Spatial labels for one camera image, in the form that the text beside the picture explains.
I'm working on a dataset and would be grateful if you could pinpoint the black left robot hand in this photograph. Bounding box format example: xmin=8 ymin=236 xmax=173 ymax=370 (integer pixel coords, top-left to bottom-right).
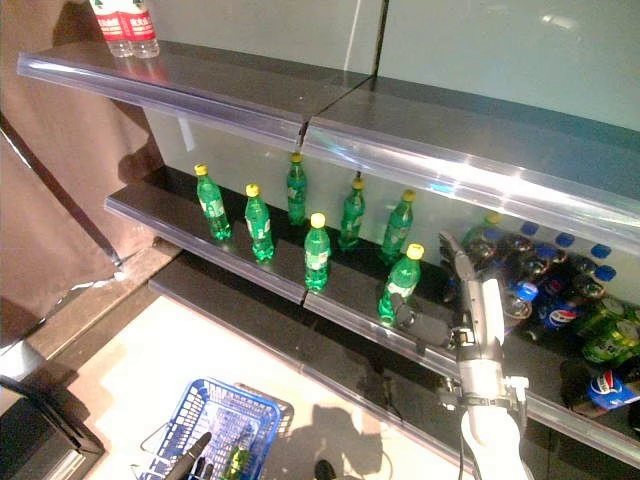
xmin=164 ymin=431 xmax=216 ymax=480

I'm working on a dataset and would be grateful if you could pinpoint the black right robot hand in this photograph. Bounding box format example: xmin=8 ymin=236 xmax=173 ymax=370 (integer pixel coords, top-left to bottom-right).
xmin=391 ymin=230 xmax=507 ymax=400

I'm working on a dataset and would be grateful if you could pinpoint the blue plastic shopping basket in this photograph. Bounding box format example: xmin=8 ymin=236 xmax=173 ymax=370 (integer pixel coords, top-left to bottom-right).
xmin=138 ymin=378 xmax=283 ymax=480

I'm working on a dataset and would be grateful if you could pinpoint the green drink can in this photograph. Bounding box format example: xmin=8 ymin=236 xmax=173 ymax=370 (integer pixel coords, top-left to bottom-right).
xmin=582 ymin=319 xmax=640 ymax=366
xmin=574 ymin=294 xmax=629 ymax=339

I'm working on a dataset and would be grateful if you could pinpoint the black side base shelf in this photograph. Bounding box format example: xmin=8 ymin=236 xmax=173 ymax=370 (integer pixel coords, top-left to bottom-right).
xmin=0 ymin=372 xmax=107 ymax=480

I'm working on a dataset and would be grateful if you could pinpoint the black low base shelf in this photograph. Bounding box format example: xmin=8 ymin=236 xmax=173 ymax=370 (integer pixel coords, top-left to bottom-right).
xmin=148 ymin=252 xmax=640 ymax=480

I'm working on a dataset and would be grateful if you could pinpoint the dark stone plinth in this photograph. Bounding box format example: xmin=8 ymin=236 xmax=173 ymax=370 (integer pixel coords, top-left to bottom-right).
xmin=24 ymin=239 xmax=181 ymax=361

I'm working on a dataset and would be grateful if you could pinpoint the brown curtain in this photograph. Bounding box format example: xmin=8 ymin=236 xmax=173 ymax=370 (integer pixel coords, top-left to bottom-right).
xmin=0 ymin=0 xmax=166 ymax=351

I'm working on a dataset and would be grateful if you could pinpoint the clear water bottle red label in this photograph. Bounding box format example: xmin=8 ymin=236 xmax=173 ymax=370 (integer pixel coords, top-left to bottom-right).
xmin=89 ymin=0 xmax=134 ymax=58
xmin=119 ymin=0 xmax=161 ymax=60

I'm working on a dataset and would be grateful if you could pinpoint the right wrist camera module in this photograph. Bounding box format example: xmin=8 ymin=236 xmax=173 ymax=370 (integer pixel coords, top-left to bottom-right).
xmin=502 ymin=374 xmax=530 ymax=416

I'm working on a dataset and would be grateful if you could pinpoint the black shelf board clear rail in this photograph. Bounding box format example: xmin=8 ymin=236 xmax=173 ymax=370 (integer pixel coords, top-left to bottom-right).
xmin=17 ymin=39 xmax=374 ymax=151
xmin=302 ymin=77 xmax=640 ymax=256
xmin=104 ymin=166 xmax=381 ymax=305
xmin=303 ymin=239 xmax=640 ymax=469

